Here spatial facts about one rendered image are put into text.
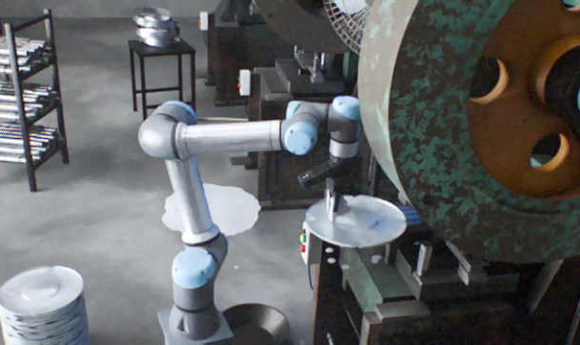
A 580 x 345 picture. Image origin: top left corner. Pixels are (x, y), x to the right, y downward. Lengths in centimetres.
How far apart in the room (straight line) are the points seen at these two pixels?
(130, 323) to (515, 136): 179
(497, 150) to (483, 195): 11
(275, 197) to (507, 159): 221
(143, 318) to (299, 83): 143
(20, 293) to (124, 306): 53
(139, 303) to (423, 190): 176
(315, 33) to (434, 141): 181
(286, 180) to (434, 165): 226
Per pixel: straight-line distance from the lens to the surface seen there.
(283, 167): 340
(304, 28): 294
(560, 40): 135
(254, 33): 492
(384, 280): 181
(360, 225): 176
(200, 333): 185
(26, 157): 369
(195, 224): 184
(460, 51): 117
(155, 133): 161
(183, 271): 176
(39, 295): 236
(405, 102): 115
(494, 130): 135
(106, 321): 269
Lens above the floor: 167
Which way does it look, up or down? 26 degrees down
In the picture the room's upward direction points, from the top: 3 degrees clockwise
